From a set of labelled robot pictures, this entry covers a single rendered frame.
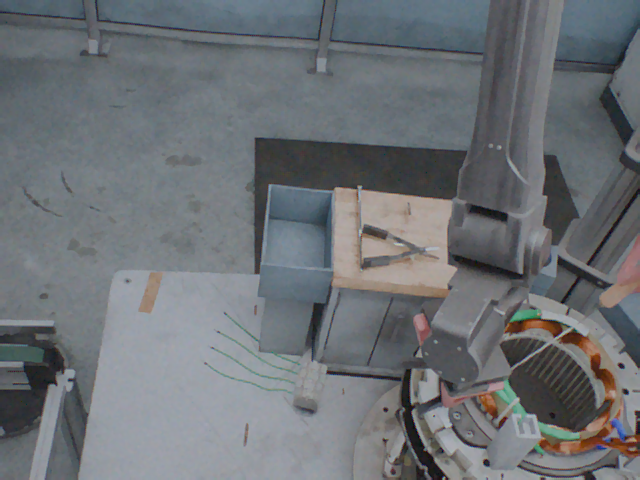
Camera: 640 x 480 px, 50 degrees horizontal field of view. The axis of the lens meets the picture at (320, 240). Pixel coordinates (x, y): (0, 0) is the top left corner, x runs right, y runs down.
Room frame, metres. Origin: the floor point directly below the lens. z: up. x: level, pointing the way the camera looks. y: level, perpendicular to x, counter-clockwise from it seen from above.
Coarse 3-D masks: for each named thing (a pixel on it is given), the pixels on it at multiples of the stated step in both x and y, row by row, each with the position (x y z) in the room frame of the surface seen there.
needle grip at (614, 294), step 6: (636, 282) 0.49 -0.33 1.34; (612, 288) 0.50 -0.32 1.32; (618, 288) 0.49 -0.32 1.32; (624, 288) 0.49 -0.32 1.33; (630, 288) 0.49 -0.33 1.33; (606, 294) 0.49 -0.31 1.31; (612, 294) 0.49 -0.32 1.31; (618, 294) 0.49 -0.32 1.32; (624, 294) 0.49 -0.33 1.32; (606, 300) 0.49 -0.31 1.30; (612, 300) 0.49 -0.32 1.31; (618, 300) 0.49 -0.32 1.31; (606, 306) 0.49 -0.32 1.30; (612, 306) 0.49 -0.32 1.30
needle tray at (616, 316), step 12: (600, 300) 0.72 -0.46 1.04; (624, 300) 0.74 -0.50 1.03; (636, 300) 0.75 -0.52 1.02; (600, 312) 0.71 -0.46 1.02; (612, 312) 0.70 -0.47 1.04; (624, 312) 0.69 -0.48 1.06; (636, 312) 0.72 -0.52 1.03; (612, 324) 0.69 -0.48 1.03; (624, 324) 0.68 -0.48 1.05; (636, 324) 0.67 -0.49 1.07; (624, 336) 0.66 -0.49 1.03; (636, 336) 0.65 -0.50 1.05; (624, 348) 0.67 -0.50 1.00; (636, 348) 0.64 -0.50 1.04; (636, 360) 0.64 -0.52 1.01
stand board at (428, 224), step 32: (352, 192) 0.82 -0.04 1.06; (384, 192) 0.83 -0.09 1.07; (352, 224) 0.75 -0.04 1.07; (384, 224) 0.76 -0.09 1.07; (416, 224) 0.78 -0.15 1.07; (352, 256) 0.68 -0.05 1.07; (416, 256) 0.71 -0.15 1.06; (352, 288) 0.64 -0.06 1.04; (384, 288) 0.64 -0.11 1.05; (416, 288) 0.65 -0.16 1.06
